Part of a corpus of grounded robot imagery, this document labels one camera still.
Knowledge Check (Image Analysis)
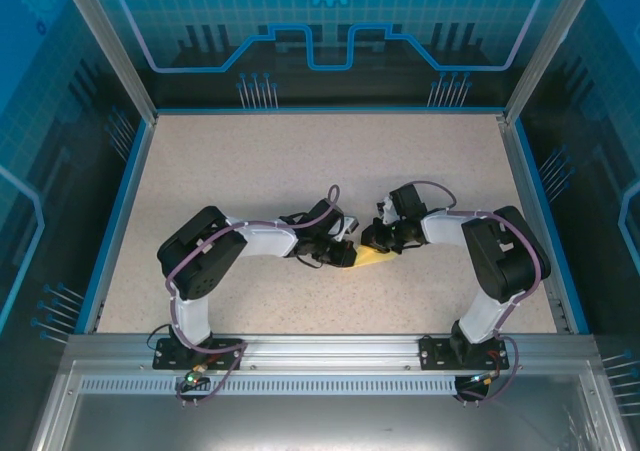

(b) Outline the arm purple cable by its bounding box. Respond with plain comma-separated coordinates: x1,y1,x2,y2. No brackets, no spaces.
412,180,547,405
164,184,344,407

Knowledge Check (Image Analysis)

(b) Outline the slotted grey cable duct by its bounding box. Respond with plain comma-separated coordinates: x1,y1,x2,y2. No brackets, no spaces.
78,376,507,395

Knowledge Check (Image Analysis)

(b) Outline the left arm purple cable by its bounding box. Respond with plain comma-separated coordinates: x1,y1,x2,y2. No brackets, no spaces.
164,184,344,407

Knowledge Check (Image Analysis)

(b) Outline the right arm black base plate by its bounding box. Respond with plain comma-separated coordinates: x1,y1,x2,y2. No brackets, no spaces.
418,335,511,371

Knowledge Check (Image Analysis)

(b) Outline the cable connector with green light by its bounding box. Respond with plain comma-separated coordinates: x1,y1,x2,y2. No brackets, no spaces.
183,363,210,390
467,370,504,387

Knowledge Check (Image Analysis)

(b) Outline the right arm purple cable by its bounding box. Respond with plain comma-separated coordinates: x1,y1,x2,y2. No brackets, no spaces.
412,180,547,405

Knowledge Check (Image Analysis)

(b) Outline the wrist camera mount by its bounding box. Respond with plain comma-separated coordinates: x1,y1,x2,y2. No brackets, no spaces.
341,215,362,245
375,196,396,225

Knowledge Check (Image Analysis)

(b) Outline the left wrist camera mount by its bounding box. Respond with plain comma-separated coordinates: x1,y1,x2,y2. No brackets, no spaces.
341,215,362,245

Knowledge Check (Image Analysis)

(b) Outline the aluminium table side bar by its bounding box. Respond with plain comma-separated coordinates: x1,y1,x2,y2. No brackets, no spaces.
496,114,576,333

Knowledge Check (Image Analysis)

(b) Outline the aluminium mounting rail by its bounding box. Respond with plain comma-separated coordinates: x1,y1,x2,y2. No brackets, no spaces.
64,333,601,372

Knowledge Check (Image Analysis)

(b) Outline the blue table side strip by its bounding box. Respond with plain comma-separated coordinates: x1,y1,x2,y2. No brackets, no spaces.
513,119,592,336
73,119,154,336

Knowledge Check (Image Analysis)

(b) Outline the yellow paper sheet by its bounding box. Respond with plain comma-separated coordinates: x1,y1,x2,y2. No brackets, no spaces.
349,248,397,271

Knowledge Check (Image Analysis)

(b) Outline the metal sheet tray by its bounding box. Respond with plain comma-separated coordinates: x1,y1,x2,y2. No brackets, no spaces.
29,359,634,451

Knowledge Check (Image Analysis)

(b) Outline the aluminium frame post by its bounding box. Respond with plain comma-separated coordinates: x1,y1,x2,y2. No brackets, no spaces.
502,0,609,125
55,0,160,125

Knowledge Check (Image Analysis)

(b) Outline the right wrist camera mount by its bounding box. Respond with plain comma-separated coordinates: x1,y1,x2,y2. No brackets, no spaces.
375,196,396,225

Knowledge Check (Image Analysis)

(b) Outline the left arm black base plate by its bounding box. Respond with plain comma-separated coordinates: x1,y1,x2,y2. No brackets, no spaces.
153,336,247,371

